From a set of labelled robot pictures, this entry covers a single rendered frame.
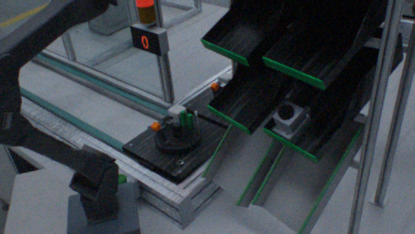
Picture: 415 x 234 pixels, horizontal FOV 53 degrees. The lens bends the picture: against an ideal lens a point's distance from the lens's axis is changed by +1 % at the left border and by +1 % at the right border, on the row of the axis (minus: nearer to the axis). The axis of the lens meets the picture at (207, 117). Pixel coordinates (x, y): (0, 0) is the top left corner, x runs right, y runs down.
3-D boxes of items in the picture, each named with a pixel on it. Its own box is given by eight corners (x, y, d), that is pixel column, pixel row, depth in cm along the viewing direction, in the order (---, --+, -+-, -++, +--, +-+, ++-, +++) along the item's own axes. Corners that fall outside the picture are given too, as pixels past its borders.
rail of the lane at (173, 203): (183, 230, 107) (178, 201, 101) (13, 120, 157) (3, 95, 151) (196, 217, 111) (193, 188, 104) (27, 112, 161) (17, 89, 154)
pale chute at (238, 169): (247, 208, 95) (237, 206, 92) (211, 179, 104) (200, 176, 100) (308, 102, 93) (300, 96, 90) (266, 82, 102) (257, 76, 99)
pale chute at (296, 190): (306, 240, 87) (296, 239, 83) (261, 206, 95) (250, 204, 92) (374, 124, 85) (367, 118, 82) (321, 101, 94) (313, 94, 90)
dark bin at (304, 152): (316, 164, 76) (308, 144, 71) (265, 134, 85) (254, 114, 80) (403, 59, 82) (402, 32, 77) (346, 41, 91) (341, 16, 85)
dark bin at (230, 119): (250, 136, 85) (238, 116, 79) (210, 111, 93) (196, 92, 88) (333, 43, 90) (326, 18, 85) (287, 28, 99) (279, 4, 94)
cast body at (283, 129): (293, 146, 80) (283, 127, 75) (276, 137, 83) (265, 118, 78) (319, 116, 82) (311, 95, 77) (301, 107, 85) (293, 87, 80)
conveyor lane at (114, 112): (185, 207, 114) (181, 181, 108) (28, 112, 161) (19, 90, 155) (245, 152, 131) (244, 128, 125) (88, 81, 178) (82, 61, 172)
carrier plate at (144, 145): (181, 184, 108) (180, 178, 107) (122, 151, 122) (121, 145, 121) (236, 138, 123) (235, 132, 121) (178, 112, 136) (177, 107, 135)
